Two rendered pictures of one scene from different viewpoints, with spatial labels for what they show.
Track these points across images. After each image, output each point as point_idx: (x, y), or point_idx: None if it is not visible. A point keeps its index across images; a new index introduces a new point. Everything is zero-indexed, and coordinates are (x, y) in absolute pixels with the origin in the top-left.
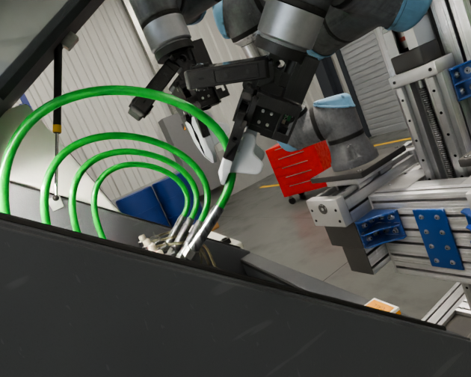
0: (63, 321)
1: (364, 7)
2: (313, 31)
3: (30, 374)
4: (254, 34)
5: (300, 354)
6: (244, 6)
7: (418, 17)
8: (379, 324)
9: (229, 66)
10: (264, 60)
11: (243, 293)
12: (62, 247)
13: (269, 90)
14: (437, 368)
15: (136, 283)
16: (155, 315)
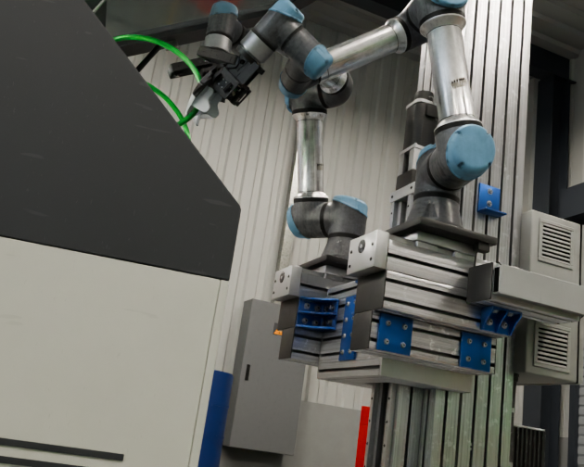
0: (90, 51)
1: (290, 53)
2: (260, 50)
3: (70, 56)
4: (308, 114)
5: (154, 131)
6: (309, 89)
7: (314, 69)
8: (196, 153)
9: (219, 51)
10: (235, 56)
11: (149, 92)
12: (106, 33)
13: (232, 71)
14: (211, 198)
15: (118, 59)
16: (116, 72)
